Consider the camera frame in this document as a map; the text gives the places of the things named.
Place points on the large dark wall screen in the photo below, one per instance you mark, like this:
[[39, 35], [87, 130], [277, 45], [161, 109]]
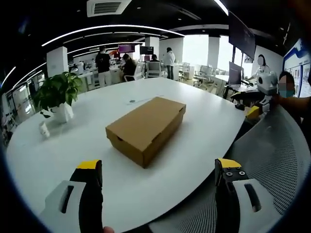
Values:
[[241, 36]]

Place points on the small white figurine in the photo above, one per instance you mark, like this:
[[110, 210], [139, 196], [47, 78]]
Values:
[[44, 129]]

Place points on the brown cardboard shoe box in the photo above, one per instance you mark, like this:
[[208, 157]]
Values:
[[145, 121]]

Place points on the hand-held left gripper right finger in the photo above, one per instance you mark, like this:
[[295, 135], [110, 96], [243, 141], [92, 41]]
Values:
[[233, 194]]

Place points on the grey mesh office chair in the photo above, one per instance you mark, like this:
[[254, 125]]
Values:
[[264, 150]]

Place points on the black desk monitor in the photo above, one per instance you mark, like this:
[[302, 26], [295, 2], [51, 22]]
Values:
[[235, 74]]

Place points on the curved ceiling light strip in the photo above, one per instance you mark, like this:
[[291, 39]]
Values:
[[109, 28]]

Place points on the green potted plant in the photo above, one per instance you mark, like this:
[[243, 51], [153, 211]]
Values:
[[58, 89]]

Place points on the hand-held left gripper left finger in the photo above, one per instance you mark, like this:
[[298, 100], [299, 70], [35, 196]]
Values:
[[73, 208]]

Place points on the dark desk monitor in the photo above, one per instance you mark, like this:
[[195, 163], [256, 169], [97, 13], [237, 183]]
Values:
[[146, 50]]

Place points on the blue wall poster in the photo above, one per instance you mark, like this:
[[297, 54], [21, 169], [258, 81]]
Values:
[[300, 65]]

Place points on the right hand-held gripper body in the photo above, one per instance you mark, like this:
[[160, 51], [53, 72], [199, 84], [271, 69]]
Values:
[[267, 82]]

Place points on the small black device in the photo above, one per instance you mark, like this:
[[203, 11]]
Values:
[[240, 107]]

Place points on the ceiling air vent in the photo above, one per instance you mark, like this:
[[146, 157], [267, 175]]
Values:
[[107, 7]]

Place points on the white faceted plant pot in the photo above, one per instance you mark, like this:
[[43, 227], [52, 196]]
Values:
[[62, 112]]

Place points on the purple lit monitor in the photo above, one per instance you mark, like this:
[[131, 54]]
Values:
[[126, 48]]

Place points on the white office chair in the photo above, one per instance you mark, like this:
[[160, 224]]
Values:
[[154, 69], [136, 71]]

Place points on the person's left hand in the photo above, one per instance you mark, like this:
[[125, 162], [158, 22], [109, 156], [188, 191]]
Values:
[[108, 230]]

